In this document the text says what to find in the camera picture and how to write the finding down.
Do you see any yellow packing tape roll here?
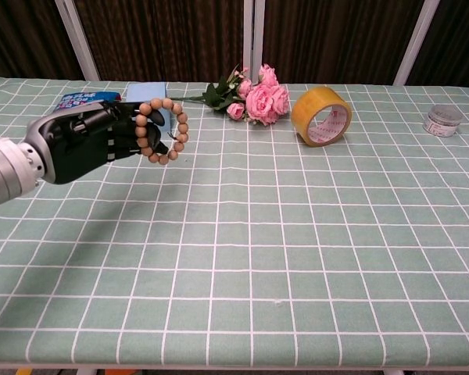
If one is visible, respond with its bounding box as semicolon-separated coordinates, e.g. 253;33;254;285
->
290;85;353;148

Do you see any dark brown curtain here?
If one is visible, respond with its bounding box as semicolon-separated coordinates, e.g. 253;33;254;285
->
0;0;469;88

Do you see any wooden bead bracelet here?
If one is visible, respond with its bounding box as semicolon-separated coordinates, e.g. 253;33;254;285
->
134;98;189;166

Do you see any pink artificial flower bouquet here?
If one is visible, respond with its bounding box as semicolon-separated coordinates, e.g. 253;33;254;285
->
167;63;291;127

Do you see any green checked tablecloth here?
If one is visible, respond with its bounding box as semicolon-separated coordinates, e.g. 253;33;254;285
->
0;74;469;369

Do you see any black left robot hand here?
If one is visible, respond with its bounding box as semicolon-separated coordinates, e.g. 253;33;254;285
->
26;99;170;185

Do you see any blue snack bag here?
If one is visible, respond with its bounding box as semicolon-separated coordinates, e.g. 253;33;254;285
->
51;91;123;114

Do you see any small clear lidded jar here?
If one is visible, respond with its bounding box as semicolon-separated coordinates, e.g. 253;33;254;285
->
422;104;464;138

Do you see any white metal frame post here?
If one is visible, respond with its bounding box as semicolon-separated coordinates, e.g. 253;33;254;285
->
54;0;101;82
242;0;266;84
392;0;442;87

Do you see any light blue cube block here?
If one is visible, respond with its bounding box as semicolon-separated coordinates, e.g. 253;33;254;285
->
125;81;174;136

